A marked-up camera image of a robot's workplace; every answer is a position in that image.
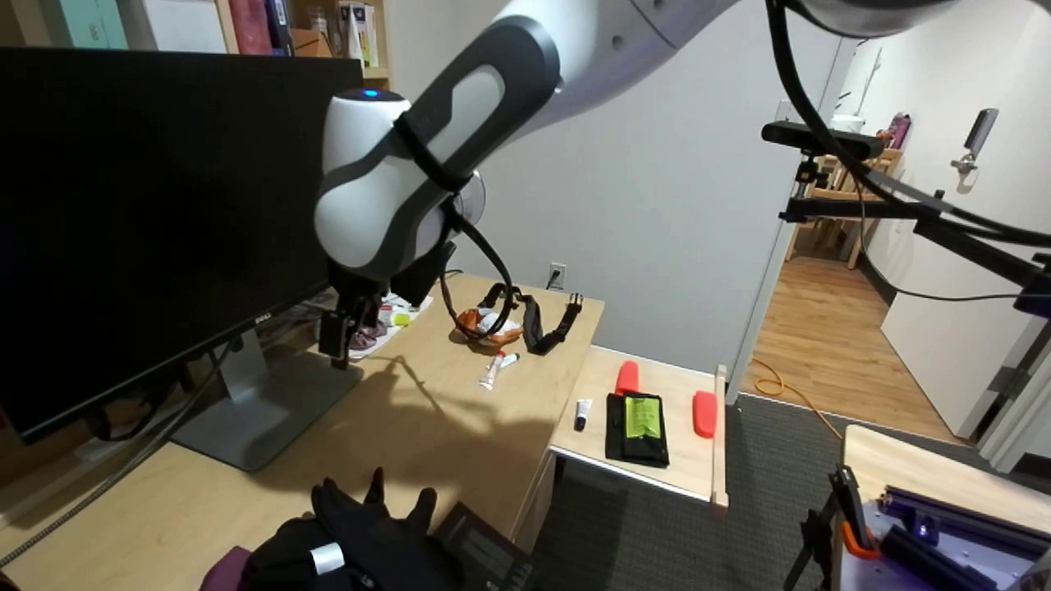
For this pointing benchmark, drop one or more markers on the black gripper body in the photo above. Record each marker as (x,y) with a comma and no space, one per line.
(356,297)

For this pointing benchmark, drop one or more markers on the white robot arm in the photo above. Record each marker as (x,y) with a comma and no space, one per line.
(439,141)

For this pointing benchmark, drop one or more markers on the black computer monitor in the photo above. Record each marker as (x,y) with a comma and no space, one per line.
(164,218)

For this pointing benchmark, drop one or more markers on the small white red-tipped tube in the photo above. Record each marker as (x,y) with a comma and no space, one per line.
(500,369)

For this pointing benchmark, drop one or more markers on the white tube with black cap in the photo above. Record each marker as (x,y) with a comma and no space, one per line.
(581,413)

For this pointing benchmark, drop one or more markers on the black flat box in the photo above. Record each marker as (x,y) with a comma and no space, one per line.
(487,552)

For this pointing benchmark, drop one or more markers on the red oblong case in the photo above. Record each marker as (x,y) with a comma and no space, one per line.
(704,414)
(629,379)

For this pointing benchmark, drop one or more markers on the green packet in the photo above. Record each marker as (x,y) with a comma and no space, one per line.
(642,428)

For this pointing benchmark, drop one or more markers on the white box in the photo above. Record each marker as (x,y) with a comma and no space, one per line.
(185,23)

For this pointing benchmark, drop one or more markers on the wooden side table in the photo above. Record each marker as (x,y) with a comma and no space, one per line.
(659,482)

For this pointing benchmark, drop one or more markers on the teal book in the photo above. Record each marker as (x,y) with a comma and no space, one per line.
(89,22)

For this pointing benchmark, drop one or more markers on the small wooden table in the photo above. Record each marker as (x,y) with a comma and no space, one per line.
(940,462)

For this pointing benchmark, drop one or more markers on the purple tool case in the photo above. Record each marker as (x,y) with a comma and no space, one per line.
(964,536)

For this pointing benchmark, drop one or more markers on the black camera stand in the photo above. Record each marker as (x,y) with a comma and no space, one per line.
(920,214)

